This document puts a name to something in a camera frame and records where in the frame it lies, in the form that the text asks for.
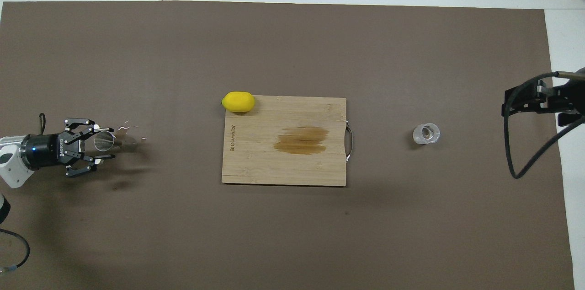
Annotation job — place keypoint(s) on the steel double-cone jigger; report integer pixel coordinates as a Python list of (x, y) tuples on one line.
[(104, 142)]

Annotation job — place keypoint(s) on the large brown table mat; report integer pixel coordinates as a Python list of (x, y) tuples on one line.
[(292, 235)]

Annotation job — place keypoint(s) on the small clear glass cup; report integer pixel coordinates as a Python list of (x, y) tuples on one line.
[(426, 134)]

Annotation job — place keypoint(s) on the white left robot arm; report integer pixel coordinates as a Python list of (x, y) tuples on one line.
[(11, 171)]

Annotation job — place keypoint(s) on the yellow lemon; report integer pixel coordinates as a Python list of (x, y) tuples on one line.
[(238, 101)]

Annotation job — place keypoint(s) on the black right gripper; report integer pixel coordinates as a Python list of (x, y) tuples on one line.
[(571, 98)]

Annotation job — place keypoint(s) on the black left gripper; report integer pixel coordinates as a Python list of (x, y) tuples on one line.
[(45, 150)]

